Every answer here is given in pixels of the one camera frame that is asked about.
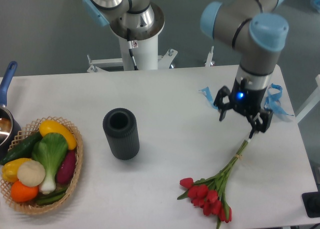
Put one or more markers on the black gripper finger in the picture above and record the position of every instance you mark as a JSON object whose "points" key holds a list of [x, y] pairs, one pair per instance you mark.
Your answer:
{"points": [[260, 122], [222, 102]]}

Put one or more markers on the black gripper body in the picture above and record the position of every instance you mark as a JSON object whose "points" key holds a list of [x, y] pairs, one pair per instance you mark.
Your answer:
{"points": [[247, 95]]}

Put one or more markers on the red tulip bouquet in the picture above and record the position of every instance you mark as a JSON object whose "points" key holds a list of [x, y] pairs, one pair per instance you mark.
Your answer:
{"points": [[209, 194]]}

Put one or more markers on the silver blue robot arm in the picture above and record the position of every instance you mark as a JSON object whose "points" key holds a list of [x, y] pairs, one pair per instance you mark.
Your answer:
{"points": [[249, 27]]}

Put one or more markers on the blue tape strip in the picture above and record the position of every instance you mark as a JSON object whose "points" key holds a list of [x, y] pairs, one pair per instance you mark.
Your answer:
{"points": [[207, 93]]}

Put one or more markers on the crumpled blue tape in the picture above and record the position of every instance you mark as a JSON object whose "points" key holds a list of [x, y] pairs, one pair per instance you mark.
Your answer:
{"points": [[272, 100]]}

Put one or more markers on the black device at edge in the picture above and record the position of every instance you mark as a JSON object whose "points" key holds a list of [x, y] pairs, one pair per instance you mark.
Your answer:
{"points": [[311, 201]]}

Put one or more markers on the dark grey ribbed vase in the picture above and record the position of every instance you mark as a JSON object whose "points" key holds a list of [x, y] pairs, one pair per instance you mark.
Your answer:
{"points": [[121, 131]]}

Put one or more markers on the purple sweet potato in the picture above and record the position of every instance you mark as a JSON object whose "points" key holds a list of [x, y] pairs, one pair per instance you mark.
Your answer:
{"points": [[67, 168]]}

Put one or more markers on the yellow squash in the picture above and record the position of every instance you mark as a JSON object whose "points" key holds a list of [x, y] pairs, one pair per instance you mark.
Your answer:
{"points": [[52, 126]]}

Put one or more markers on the green bok choy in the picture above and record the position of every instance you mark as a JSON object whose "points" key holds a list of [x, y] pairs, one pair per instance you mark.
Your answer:
{"points": [[50, 153]]}

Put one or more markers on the green bean pods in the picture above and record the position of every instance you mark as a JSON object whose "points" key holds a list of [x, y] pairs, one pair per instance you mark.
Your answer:
{"points": [[51, 198]]}

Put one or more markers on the woven wicker basket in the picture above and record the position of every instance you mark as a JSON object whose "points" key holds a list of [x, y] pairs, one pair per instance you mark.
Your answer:
{"points": [[30, 208]]}

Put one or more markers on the dark green cucumber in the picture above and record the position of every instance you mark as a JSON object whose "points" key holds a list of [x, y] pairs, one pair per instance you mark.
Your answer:
{"points": [[23, 149]]}

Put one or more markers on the orange fruit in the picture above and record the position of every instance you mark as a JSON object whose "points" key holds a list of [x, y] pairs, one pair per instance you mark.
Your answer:
{"points": [[21, 193]]}

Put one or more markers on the yellow bell pepper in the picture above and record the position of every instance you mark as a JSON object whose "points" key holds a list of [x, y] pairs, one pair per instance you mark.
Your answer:
{"points": [[10, 169]]}

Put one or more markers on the white frame leg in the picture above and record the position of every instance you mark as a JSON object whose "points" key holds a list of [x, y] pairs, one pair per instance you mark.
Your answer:
{"points": [[309, 103]]}

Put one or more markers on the white metal base frame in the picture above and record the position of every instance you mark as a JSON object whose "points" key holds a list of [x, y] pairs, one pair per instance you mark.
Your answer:
{"points": [[164, 62]]}

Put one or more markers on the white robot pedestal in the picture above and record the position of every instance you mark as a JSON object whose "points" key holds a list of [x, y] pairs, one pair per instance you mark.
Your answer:
{"points": [[139, 47]]}

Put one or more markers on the blue handled saucepan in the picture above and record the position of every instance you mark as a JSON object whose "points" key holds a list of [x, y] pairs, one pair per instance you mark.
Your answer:
{"points": [[9, 127]]}

